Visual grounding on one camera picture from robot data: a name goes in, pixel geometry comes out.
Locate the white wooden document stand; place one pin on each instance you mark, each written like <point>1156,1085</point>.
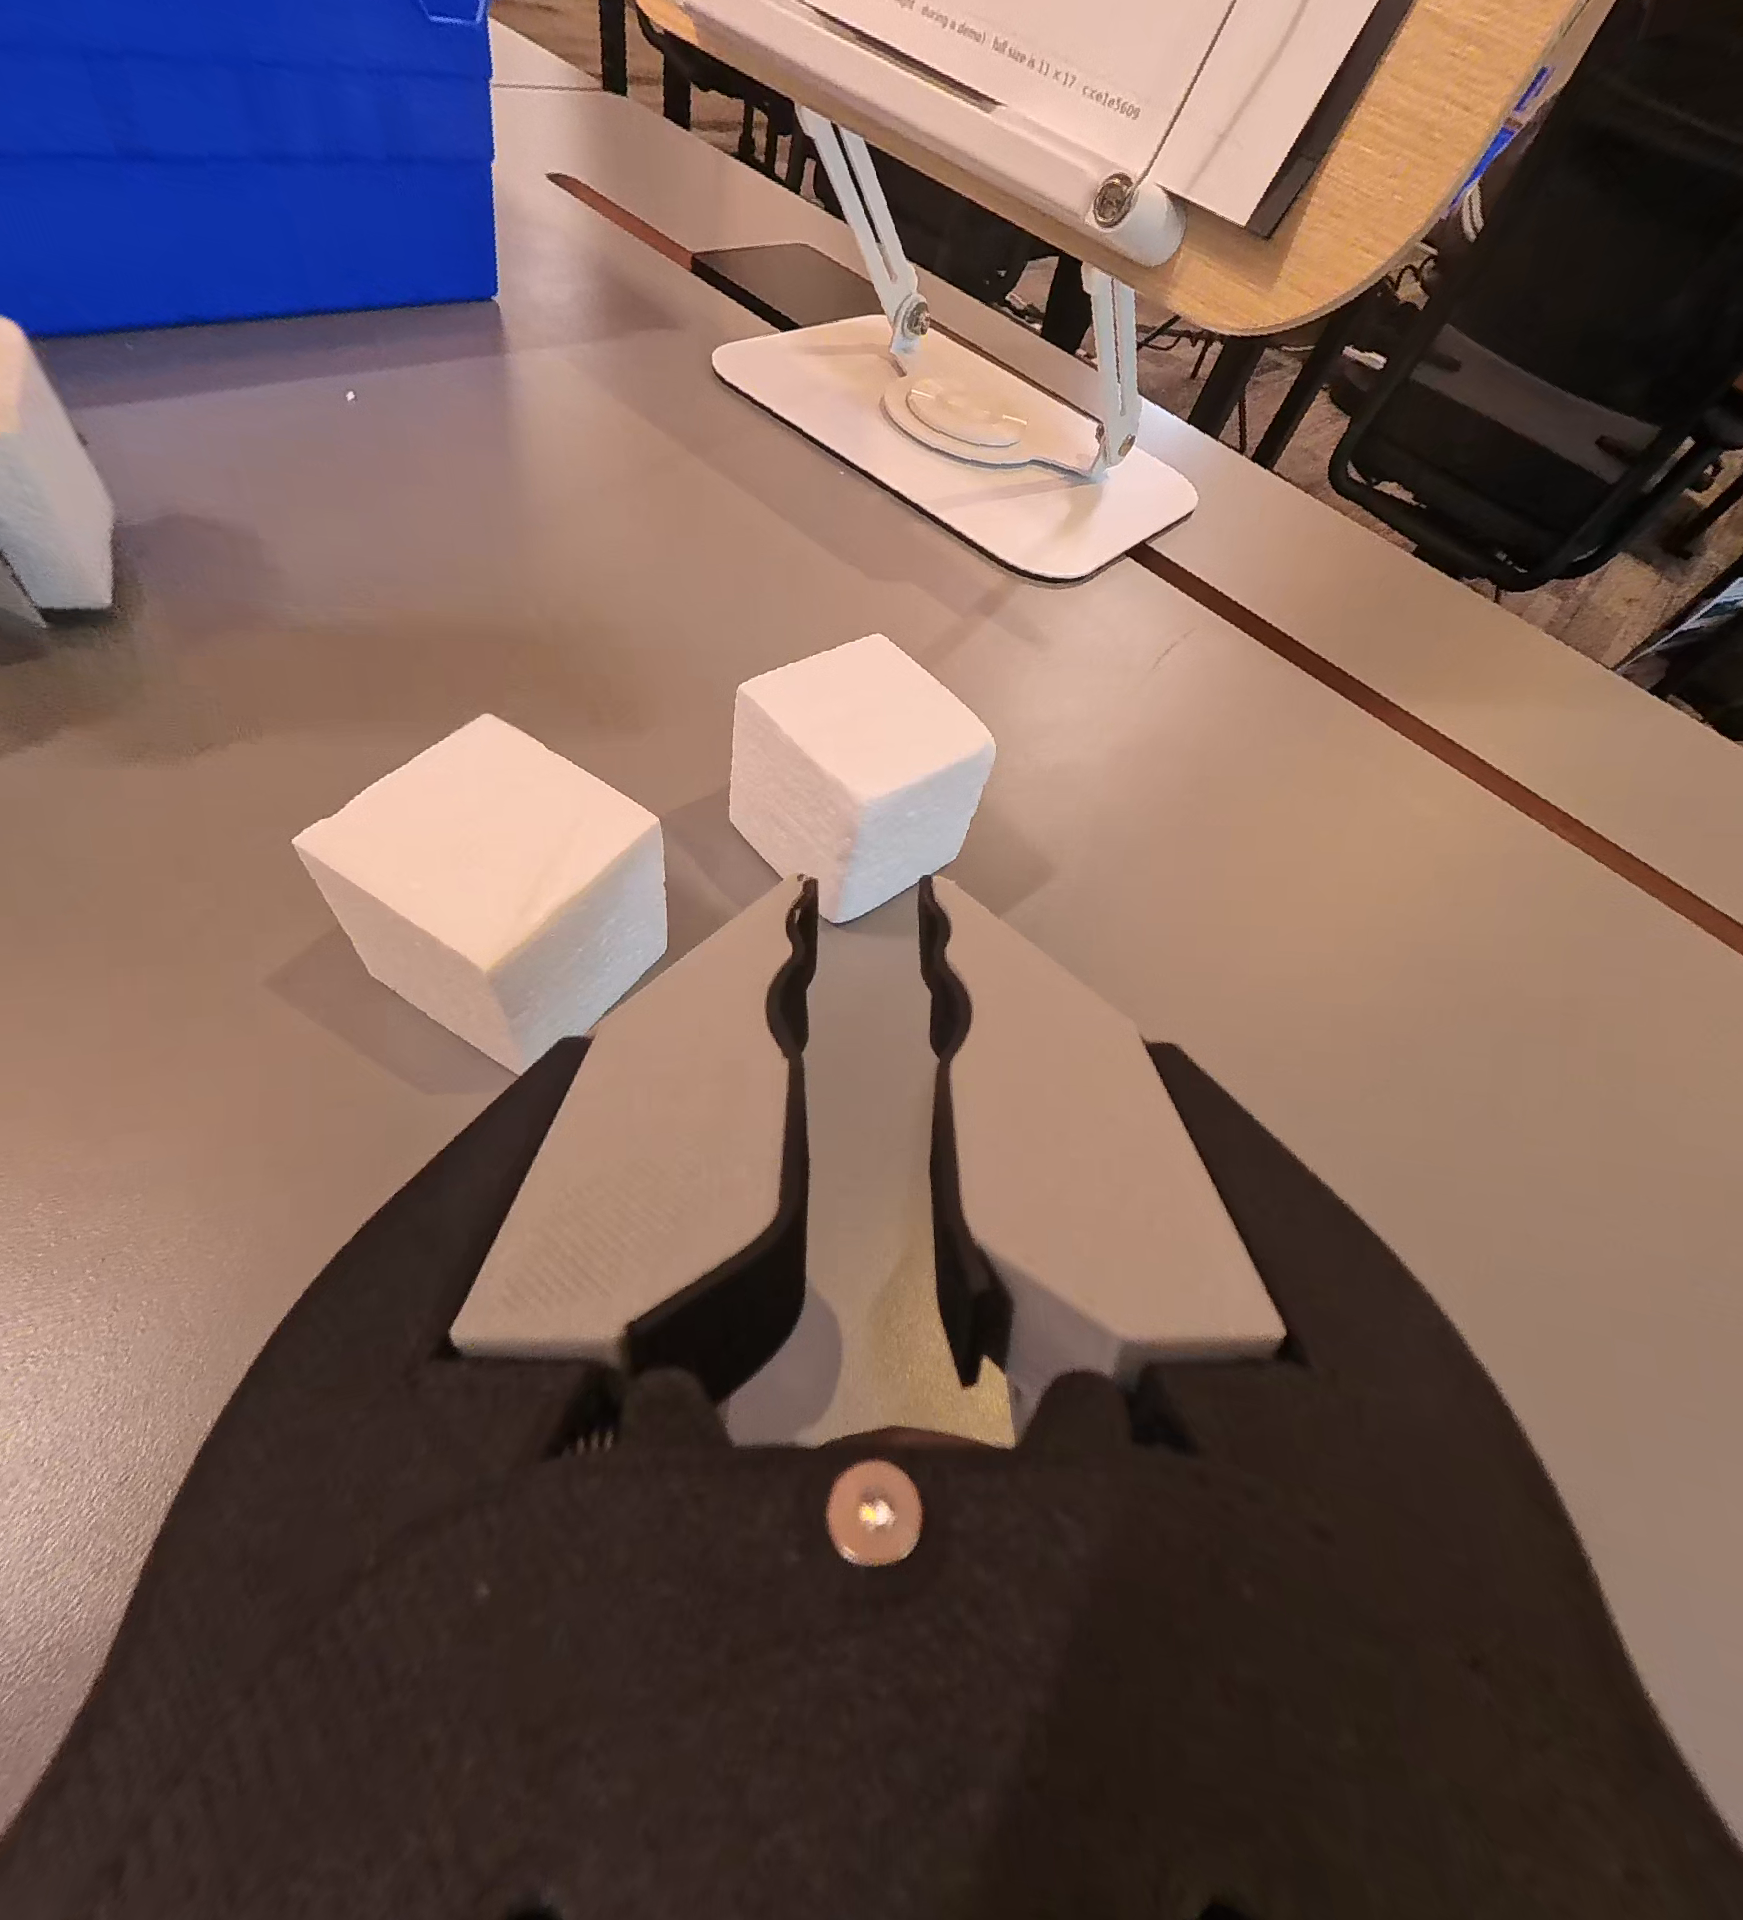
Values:
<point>1411,225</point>

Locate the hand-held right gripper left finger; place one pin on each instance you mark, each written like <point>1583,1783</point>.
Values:
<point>648,1201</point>

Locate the blue plastic bin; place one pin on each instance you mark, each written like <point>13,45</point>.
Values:
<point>210,180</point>

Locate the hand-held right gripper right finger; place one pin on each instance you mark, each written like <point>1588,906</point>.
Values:
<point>1098,1201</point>

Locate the printed instruction sheet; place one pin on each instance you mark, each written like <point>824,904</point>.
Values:
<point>1112,76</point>

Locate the black office chair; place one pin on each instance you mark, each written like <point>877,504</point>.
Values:
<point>1531,436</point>

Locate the white hard foam cube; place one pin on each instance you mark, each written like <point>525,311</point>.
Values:
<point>16,451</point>
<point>496,886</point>
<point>857,781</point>

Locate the black phone on table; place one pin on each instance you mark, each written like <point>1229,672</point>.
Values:
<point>766,277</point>

